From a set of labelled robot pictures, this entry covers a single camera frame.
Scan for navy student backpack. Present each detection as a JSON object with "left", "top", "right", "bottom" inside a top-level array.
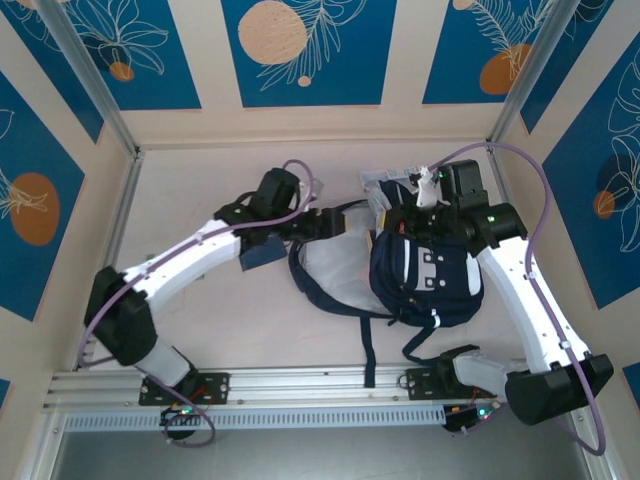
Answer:
[{"left": 286, "top": 176, "right": 487, "bottom": 391}]

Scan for navy book narrow yellow label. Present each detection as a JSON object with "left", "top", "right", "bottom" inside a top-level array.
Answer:
[{"left": 238, "top": 236, "right": 290, "bottom": 273}]

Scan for white blue paper packet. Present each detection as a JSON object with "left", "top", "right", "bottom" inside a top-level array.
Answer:
[{"left": 360, "top": 166, "right": 427, "bottom": 190}]

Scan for aluminium table edge bar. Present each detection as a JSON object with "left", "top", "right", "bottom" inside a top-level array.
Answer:
[
  {"left": 484, "top": 141, "right": 569, "bottom": 362},
  {"left": 94, "top": 147, "right": 146, "bottom": 281}
]

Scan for black control board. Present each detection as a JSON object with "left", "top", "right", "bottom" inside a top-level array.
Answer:
[
  {"left": 442, "top": 403, "right": 501, "bottom": 435},
  {"left": 158, "top": 404, "right": 202, "bottom": 442}
]

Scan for blue floral wall panel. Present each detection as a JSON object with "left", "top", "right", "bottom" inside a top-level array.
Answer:
[
  {"left": 220, "top": 0, "right": 399, "bottom": 109},
  {"left": 519, "top": 0, "right": 640, "bottom": 135},
  {"left": 0, "top": 69, "right": 87, "bottom": 323},
  {"left": 0, "top": 0, "right": 105, "bottom": 145},
  {"left": 421, "top": 0, "right": 567, "bottom": 107},
  {"left": 541, "top": 43, "right": 640, "bottom": 311},
  {"left": 45, "top": 0, "right": 202, "bottom": 112}
]

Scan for aluminium frame post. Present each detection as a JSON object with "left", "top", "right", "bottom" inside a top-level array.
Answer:
[
  {"left": 487, "top": 0, "right": 571, "bottom": 149},
  {"left": 35, "top": 0, "right": 141, "bottom": 157}
]

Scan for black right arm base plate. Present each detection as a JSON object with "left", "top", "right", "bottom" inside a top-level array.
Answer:
[{"left": 405, "top": 367, "right": 499, "bottom": 402}]

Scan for aluminium mounting rail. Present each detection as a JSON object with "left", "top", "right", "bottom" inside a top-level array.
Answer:
[{"left": 43, "top": 363, "right": 595, "bottom": 414}]

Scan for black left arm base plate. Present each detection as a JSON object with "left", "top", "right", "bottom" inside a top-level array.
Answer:
[{"left": 138, "top": 372, "right": 232, "bottom": 407}]

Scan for grey slotted cable duct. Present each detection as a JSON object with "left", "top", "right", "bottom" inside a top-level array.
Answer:
[{"left": 63, "top": 404, "right": 447, "bottom": 433}]

